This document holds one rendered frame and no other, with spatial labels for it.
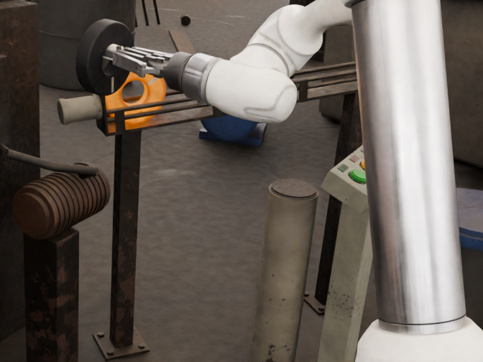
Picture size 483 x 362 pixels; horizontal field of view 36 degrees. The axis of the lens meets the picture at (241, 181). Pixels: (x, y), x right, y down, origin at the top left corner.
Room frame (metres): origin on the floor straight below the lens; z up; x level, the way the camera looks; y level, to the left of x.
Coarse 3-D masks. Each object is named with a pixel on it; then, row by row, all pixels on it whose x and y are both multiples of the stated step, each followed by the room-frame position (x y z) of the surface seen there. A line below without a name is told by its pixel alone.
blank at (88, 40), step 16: (96, 32) 1.44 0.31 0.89; (112, 32) 1.48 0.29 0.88; (128, 32) 1.53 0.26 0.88; (80, 48) 1.43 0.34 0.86; (96, 48) 1.44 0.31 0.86; (80, 64) 1.42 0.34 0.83; (96, 64) 1.44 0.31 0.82; (112, 64) 1.52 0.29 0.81; (80, 80) 1.44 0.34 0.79; (96, 80) 1.44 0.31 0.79; (112, 80) 1.49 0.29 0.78
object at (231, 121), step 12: (204, 120) 3.25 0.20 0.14; (216, 120) 3.24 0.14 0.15; (228, 120) 3.24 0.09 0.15; (240, 120) 3.23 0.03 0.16; (204, 132) 3.38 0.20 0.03; (216, 132) 3.24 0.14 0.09; (228, 132) 3.24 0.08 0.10; (240, 132) 3.23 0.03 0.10; (252, 132) 3.44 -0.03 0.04; (264, 132) 3.55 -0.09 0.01; (252, 144) 3.36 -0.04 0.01
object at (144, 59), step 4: (116, 48) 1.46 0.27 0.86; (120, 48) 1.47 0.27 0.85; (124, 52) 1.45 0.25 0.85; (128, 52) 1.45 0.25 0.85; (132, 56) 1.44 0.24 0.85; (136, 56) 1.44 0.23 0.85; (140, 56) 1.44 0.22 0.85; (144, 56) 1.43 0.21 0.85; (148, 56) 1.43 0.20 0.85; (152, 56) 1.43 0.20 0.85; (140, 60) 1.43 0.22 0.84; (144, 60) 1.43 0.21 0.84; (156, 60) 1.42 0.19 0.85; (160, 60) 1.41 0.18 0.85
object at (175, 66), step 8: (176, 56) 1.40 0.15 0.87; (184, 56) 1.40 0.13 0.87; (192, 56) 1.40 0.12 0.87; (152, 64) 1.40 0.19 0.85; (160, 64) 1.40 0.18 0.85; (168, 64) 1.39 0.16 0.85; (176, 64) 1.38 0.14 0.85; (184, 64) 1.38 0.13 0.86; (160, 72) 1.39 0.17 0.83; (168, 72) 1.38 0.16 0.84; (176, 72) 1.37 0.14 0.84; (168, 80) 1.38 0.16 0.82; (176, 80) 1.37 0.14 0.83; (176, 88) 1.38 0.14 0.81
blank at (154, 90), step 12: (144, 84) 1.68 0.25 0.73; (156, 84) 1.69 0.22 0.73; (108, 96) 1.63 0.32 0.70; (120, 96) 1.65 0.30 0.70; (144, 96) 1.69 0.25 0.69; (156, 96) 1.69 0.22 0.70; (108, 108) 1.64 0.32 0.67; (144, 108) 1.68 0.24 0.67; (156, 108) 1.69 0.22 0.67; (132, 120) 1.66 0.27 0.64; (144, 120) 1.68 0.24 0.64
